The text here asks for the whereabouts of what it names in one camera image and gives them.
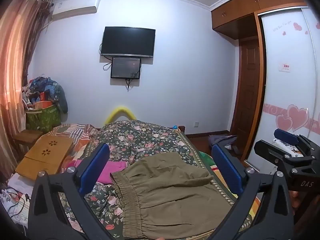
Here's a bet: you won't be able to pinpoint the grey bag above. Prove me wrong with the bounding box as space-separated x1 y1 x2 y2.
209 134 238 153

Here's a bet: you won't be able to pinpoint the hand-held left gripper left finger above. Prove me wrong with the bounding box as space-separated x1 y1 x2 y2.
27 143 118 240

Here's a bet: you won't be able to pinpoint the pink cloth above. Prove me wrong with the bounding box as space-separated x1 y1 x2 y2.
74 159 127 184

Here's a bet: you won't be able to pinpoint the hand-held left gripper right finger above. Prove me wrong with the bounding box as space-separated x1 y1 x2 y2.
211 143 295 240

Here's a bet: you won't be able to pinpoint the white air conditioner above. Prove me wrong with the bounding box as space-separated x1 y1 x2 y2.
50 0 101 20

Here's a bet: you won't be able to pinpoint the pink brown curtain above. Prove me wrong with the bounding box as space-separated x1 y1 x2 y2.
0 0 50 178

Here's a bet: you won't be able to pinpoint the black cable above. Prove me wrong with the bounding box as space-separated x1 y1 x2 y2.
5 192 32 218

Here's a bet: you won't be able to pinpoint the floral bed blanket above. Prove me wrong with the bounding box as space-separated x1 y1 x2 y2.
57 120 253 240

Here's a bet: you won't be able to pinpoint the wooden door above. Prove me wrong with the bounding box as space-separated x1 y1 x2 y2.
230 39 260 153

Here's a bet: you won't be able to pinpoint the wall-mounted black television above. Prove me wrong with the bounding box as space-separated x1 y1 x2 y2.
100 26 156 58

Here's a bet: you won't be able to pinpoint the white cloth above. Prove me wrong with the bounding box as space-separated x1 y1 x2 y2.
0 174 33 230

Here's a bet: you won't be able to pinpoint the green fabric bag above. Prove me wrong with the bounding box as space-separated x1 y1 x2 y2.
25 104 62 133

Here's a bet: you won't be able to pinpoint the yellow foam tube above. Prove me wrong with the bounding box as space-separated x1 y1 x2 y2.
104 106 137 125

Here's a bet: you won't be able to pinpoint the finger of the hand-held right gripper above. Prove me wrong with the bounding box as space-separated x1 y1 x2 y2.
273 128 300 146
254 140 295 167

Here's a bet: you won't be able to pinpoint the wooden stool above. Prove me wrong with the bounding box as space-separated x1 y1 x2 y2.
12 129 43 150

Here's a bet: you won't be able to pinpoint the wooden lap desk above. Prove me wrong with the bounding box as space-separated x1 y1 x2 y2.
15 131 75 182

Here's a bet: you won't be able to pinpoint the olive green pants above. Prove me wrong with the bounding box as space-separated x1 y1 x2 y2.
110 152 232 239

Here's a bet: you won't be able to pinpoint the wooden wardrobe with heart doors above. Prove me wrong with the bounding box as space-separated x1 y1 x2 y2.
211 0 320 165

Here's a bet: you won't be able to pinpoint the pile of clothes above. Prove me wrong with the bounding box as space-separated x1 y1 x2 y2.
22 76 68 113

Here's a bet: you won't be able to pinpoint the striped patchwork quilt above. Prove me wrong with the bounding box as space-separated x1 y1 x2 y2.
51 123 100 173

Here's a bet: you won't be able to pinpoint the small black wall monitor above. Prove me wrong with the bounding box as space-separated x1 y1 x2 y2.
111 57 142 80

